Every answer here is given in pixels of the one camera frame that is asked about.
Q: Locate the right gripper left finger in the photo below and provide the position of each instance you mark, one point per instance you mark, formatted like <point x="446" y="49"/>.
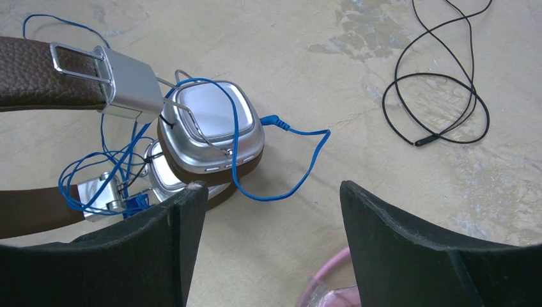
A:
<point x="147" y="259"/>

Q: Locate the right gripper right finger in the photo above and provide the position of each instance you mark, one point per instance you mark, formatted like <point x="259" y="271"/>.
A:
<point x="400" y="259"/>

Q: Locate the pink headphones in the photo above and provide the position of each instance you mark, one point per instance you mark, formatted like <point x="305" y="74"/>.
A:
<point x="318" y="294"/>

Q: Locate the brown silver headphones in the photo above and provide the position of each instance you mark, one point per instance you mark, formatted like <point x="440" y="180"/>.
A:
<point x="28" y="83"/>

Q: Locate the teal cat ear headphones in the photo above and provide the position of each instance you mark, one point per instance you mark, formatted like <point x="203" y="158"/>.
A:
<point x="433" y="96"/>

